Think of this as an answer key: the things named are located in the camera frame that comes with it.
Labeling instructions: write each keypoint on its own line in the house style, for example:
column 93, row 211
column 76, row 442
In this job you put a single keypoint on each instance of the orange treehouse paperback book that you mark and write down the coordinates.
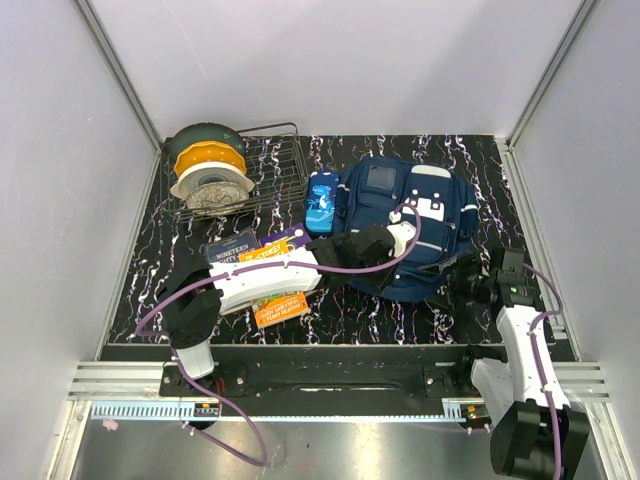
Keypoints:
column 275, row 308

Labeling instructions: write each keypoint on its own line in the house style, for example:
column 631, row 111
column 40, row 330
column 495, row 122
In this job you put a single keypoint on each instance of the dark green plate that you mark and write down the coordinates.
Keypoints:
column 203, row 132

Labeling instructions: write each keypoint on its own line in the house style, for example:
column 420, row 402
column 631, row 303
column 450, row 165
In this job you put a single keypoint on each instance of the grey slotted cable duct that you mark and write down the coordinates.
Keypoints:
column 187, row 411

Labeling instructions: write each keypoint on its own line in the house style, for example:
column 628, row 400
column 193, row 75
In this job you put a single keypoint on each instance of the grey speckled plate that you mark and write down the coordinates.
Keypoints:
column 217, row 199

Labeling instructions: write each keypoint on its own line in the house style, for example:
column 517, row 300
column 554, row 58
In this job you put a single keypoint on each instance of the left aluminium corner post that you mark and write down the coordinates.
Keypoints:
column 99, row 35

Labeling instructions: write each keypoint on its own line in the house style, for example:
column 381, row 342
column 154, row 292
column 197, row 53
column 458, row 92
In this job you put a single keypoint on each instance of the aluminium frame rail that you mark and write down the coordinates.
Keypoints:
column 120, row 381

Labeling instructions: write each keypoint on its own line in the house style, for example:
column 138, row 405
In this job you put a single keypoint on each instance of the right aluminium corner post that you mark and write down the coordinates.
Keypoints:
column 568, row 41

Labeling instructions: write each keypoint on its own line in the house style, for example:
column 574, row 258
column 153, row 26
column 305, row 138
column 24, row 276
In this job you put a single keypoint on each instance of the orange plate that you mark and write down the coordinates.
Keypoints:
column 209, row 151

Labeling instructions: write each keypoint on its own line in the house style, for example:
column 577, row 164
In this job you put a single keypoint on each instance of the blue pencil case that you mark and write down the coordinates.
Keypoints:
column 320, row 201

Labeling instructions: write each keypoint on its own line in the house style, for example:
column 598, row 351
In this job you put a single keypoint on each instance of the white plate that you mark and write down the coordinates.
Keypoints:
column 207, row 173

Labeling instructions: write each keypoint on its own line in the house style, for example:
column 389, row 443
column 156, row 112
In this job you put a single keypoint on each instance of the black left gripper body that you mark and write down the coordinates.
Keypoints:
column 387, row 256

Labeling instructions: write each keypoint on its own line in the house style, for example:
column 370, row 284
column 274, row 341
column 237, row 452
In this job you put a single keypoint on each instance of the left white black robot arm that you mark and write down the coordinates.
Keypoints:
column 190, row 306

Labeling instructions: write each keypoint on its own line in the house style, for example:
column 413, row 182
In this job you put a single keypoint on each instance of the black wire dish rack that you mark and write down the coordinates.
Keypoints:
column 274, row 161

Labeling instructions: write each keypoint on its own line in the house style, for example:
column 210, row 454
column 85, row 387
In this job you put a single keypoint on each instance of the dark blue 1984 book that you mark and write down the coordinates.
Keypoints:
column 229, row 249

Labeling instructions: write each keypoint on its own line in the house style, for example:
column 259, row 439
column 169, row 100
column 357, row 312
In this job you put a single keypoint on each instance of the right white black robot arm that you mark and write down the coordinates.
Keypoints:
column 536, row 434

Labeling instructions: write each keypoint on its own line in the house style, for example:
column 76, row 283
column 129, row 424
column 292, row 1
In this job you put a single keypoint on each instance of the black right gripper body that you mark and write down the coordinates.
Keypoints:
column 470, row 287

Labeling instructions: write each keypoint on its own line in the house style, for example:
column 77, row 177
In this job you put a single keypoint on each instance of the aluminium corner post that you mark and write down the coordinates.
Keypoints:
column 568, row 41
column 99, row 35

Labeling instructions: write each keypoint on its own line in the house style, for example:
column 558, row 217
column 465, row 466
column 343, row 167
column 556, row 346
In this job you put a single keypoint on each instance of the purple treehouse paperback book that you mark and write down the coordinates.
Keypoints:
column 295, row 236

